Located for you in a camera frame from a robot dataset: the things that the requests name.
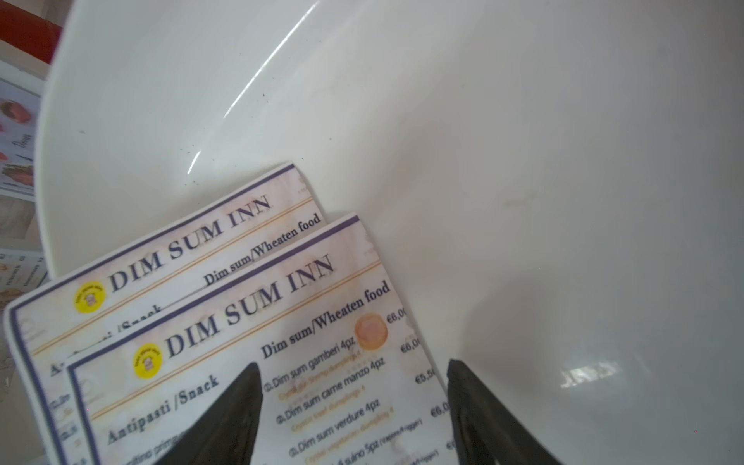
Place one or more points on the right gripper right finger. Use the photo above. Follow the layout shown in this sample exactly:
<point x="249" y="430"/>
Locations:
<point x="484" y="430"/>

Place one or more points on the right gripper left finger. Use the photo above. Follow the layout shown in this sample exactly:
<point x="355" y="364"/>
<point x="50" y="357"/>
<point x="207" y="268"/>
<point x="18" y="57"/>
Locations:
<point x="226" y="433"/>

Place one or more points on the dim sum menu sheet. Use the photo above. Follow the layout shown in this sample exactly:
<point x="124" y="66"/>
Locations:
<point x="343" y="376"/>
<point x="137" y="283"/>

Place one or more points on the white menu holder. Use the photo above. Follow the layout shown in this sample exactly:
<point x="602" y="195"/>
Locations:
<point x="20" y="106"/>
<point x="21" y="272"/>

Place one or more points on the white plastic tray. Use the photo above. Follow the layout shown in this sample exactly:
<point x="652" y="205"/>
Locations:
<point x="555" y="187"/>

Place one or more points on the red pen cup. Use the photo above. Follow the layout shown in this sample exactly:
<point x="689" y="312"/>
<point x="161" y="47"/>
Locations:
<point x="29" y="33"/>

